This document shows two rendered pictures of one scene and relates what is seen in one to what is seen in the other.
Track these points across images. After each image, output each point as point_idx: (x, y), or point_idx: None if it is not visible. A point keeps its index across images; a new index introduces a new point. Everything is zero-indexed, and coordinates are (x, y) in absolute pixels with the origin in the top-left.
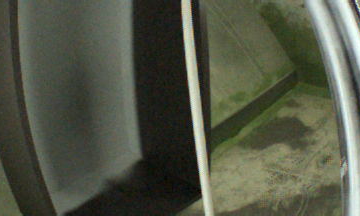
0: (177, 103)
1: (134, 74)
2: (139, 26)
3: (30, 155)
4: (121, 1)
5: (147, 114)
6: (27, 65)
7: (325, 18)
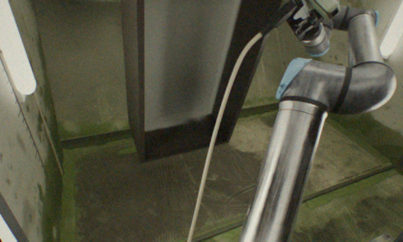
0: (230, 102)
1: (220, 81)
2: (228, 62)
3: (139, 106)
4: (225, 43)
5: (219, 99)
6: (161, 54)
7: (280, 130)
